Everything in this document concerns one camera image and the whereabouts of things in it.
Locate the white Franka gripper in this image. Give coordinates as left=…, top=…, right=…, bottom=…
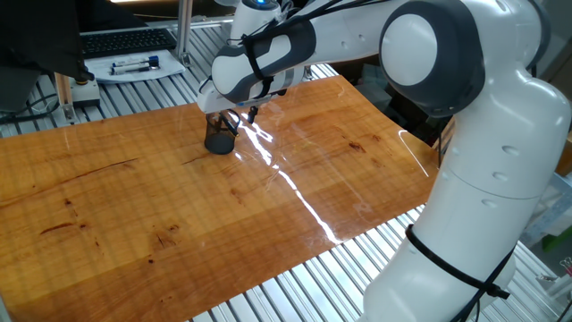
left=196, top=79, right=287, bottom=131

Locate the glossy wood grain mat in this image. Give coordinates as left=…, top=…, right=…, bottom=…
left=0, top=74, right=442, bottom=322

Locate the white paper sheet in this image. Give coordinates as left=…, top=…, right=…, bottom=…
left=83, top=48, right=187, bottom=85

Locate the black keyboard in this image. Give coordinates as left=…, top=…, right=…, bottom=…
left=80, top=27, right=179, bottom=60

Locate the white marker black cap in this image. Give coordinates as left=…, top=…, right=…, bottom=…
left=110, top=64, right=153, bottom=76

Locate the black velcro strap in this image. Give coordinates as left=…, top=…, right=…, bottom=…
left=240, top=33, right=276, bottom=97

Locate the grey monitor base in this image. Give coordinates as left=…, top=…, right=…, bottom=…
left=0, top=65, right=48, bottom=113

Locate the green plastic piece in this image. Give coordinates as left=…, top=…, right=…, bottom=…
left=542, top=225, right=572, bottom=252

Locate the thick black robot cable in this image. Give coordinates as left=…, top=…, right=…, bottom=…
left=225, top=0, right=390, bottom=46

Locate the black pen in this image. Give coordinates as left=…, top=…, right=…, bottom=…
left=222, top=114, right=240, bottom=138

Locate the white button box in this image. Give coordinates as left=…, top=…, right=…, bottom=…
left=69, top=76, right=102, bottom=109

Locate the wooden slat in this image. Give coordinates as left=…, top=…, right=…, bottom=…
left=53, top=72, right=78, bottom=124

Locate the blue cap marker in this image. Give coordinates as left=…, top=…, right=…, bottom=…
left=111, top=55, right=161, bottom=69

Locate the light blue slotted rail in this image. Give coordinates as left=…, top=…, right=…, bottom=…
left=520, top=174, right=572, bottom=247

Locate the aluminium crossbar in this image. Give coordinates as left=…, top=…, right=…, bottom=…
left=80, top=16, right=233, bottom=36

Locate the brown cardboard box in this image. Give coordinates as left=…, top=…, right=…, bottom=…
left=555, top=131, right=572, bottom=176

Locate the black mesh pen holder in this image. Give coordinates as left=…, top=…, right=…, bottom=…
left=204, top=111, right=241, bottom=156

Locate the black cable tie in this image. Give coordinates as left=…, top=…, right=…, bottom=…
left=404, top=223, right=511, bottom=300

